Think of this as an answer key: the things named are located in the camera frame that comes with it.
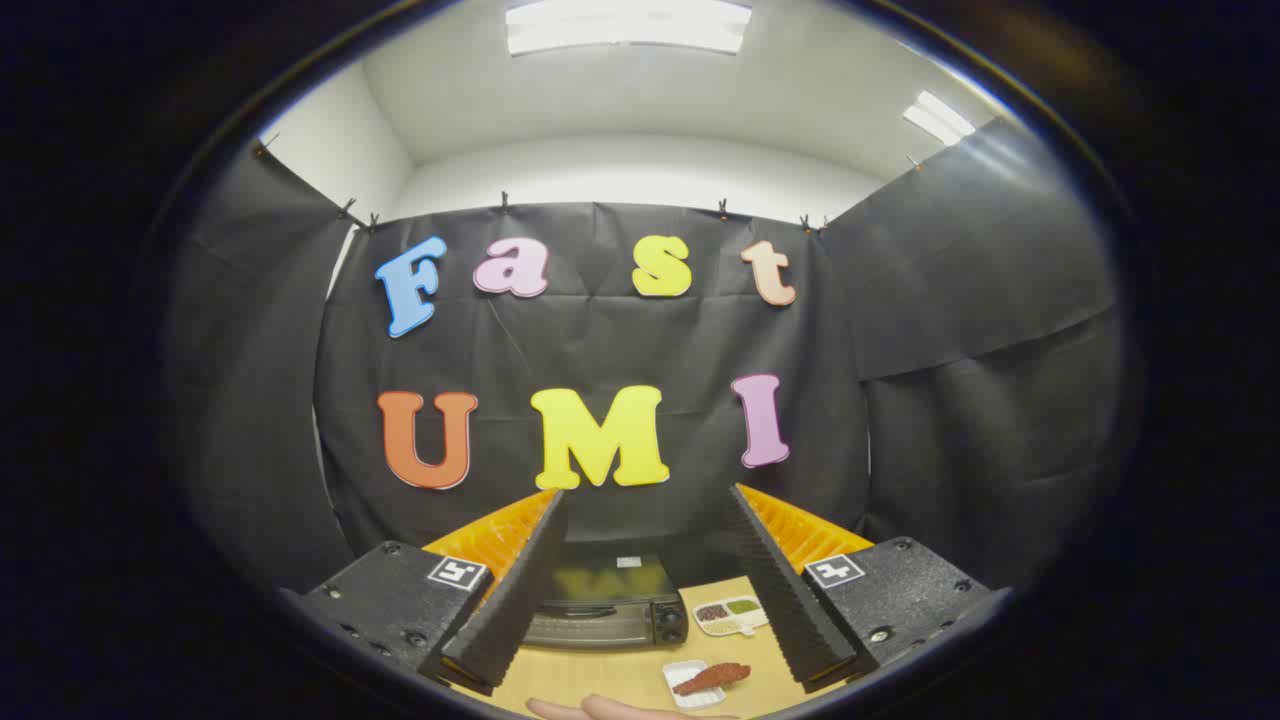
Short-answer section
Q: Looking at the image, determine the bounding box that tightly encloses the white rectangular plate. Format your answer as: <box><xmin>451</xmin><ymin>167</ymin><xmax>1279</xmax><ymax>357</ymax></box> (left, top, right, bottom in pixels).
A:
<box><xmin>662</xmin><ymin>659</ymin><xmax>728</xmax><ymax>710</ymax></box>

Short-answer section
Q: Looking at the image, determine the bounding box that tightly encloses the reddish brown meat slice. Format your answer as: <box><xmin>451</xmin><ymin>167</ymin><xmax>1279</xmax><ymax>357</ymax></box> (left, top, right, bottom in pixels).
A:
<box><xmin>672</xmin><ymin>662</ymin><xmax>752</xmax><ymax>697</ymax></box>

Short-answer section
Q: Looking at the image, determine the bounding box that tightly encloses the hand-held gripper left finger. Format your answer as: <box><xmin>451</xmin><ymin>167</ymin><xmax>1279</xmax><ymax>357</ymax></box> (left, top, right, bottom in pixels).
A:
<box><xmin>283</xmin><ymin>488</ymin><xmax>569</xmax><ymax>698</ymax></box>

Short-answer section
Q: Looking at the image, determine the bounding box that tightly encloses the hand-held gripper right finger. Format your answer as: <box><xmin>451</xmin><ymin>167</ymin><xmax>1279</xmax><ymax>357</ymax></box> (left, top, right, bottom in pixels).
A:
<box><xmin>727</xmin><ymin>484</ymin><xmax>1011</xmax><ymax>694</ymax></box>

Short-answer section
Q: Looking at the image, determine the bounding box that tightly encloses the small ceiling light panel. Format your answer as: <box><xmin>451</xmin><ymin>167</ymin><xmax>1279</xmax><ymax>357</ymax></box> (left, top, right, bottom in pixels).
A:
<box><xmin>903</xmin><ymin>90</ymin><xmax>977</xmax><ymax>147</ymax></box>

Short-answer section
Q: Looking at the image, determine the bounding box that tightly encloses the large ceiling light panel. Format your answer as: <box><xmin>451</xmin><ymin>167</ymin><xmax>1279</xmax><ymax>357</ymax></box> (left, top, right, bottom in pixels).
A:
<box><xmin>505</xmin><ymin>0</ymin><xmax>753</xmax><ymax>56</ymax></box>

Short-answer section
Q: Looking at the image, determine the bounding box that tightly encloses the black toaster oven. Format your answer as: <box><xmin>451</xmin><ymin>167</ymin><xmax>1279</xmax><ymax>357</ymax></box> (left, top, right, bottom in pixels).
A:
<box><xmin>520</xmin><ymin>545</ymin><xmax>691</xmax><ymax>649</ymax></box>

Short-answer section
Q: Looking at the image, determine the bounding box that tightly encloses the white divided dish with beans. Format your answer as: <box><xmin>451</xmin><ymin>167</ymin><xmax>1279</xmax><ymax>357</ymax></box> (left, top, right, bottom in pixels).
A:
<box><xmin>692</xmin><ymin>596</ymin><xmax>769</xmax><ymax>638</ymax></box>

